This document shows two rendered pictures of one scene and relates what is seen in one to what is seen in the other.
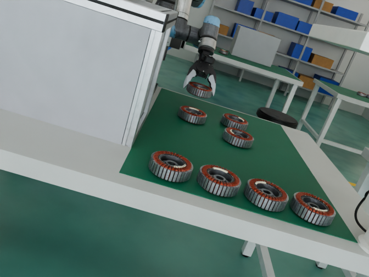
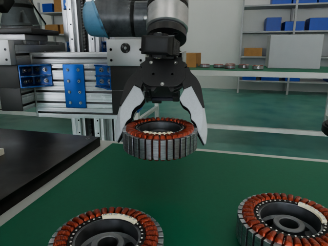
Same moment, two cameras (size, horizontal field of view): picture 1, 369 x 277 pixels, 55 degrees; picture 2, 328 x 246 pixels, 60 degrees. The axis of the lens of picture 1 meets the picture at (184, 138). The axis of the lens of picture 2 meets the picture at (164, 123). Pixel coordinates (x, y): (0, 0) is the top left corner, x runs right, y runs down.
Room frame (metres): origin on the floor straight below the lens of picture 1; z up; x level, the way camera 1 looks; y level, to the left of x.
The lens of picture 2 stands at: (1.13, -0.13, 0.97)
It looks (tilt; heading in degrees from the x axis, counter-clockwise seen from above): 15 degrees down; 18
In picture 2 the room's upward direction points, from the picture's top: straight up
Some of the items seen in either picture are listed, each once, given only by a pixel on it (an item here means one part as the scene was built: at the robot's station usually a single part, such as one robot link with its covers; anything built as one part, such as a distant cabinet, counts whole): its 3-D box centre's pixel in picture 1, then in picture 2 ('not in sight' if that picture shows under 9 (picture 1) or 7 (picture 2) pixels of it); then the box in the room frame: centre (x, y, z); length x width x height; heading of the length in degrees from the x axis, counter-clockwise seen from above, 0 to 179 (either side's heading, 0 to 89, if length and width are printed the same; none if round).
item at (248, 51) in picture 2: (218, 28); (252, 51); (7.74, 0.03, 0.87); 0.40 x 0.36 x 0.17; 4
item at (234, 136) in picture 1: (238, 137); not in sight; (1.25, -0.18, 0.77); 0.11 x 0.11 x 0.04
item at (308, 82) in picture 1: (304, 81); not in sight; (7.87, -2.05, 0.39); 0.40 x 0.36 x 0.21; 2
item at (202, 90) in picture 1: (199, 89); (159, 136); (1.52, 0.00, 0.83); 0.11 x 0.11 x 0.04
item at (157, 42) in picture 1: (148, 81); not in sight; (1.05, 0.16, 0.91); 0.28 x 0.03 x 0.32; 4
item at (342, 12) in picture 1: (342, 13); not in sight; (7.87, -2.23, 1.86); 0.42 x 0.42 x 0.16; 4
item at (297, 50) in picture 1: (299, 51); not in sight; (7.84, -1.71, 0.92); 0.42 x 0.36 x 0.28; 3
